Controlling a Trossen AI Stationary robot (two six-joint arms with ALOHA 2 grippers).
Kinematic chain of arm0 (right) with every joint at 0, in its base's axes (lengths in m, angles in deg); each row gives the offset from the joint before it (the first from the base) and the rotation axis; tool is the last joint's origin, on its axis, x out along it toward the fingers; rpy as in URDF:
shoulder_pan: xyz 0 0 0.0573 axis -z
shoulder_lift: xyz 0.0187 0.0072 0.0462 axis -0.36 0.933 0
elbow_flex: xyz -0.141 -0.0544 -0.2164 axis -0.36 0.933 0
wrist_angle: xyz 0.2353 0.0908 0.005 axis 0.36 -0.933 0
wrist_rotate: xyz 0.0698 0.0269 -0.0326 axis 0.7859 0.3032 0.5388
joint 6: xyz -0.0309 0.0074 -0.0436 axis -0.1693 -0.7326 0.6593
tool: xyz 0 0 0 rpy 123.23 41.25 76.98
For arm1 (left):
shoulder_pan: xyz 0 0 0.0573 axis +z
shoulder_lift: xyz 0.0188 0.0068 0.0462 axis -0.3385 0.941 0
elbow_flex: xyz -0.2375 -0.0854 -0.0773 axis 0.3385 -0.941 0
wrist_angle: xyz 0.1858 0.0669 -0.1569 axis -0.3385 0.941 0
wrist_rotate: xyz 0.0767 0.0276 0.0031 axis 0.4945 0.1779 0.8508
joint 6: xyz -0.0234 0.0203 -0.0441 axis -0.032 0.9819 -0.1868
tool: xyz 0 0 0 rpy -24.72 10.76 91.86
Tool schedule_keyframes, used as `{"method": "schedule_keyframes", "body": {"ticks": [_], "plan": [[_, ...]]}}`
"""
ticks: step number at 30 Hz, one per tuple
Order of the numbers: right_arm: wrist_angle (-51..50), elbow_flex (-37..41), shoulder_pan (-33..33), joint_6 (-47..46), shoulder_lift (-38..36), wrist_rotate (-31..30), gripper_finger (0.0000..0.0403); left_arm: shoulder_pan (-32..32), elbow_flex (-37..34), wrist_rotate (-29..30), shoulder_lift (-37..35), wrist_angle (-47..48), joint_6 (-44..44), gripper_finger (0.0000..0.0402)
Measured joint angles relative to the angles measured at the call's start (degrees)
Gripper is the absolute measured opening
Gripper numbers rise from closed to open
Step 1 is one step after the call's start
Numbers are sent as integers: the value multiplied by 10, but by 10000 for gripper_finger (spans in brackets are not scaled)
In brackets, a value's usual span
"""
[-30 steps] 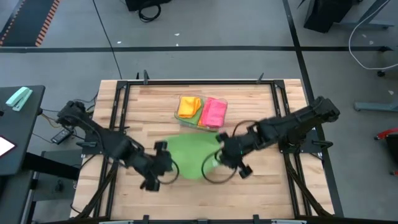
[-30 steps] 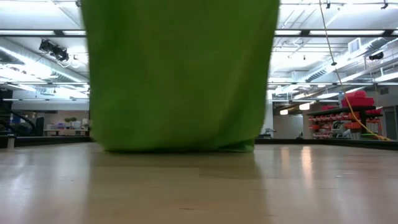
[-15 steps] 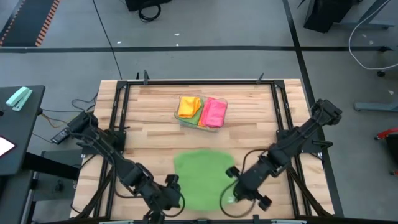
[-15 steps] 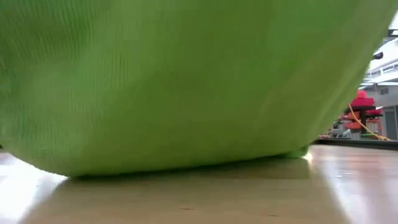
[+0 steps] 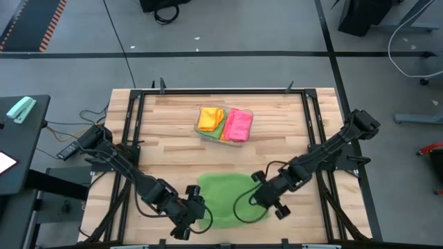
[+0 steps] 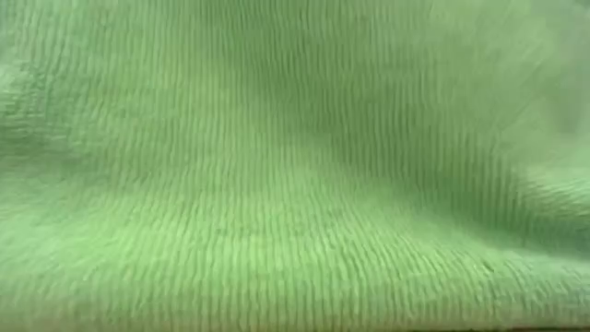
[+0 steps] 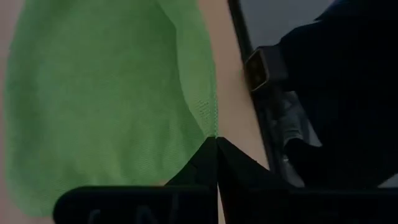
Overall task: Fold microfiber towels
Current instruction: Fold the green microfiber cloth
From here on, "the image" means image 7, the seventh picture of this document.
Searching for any green microfiber towel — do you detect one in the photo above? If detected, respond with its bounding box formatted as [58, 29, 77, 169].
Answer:
[2, 0, 219, 218]

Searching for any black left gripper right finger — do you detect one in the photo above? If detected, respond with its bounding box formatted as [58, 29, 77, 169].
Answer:
[216, 136, 295, 189]

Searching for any black stereo camera box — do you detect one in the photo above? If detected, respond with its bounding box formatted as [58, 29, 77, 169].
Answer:
[244, 45, 289, 93]

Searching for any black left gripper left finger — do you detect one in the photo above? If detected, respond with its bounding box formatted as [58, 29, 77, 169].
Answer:
[166, 136, 218, 187]

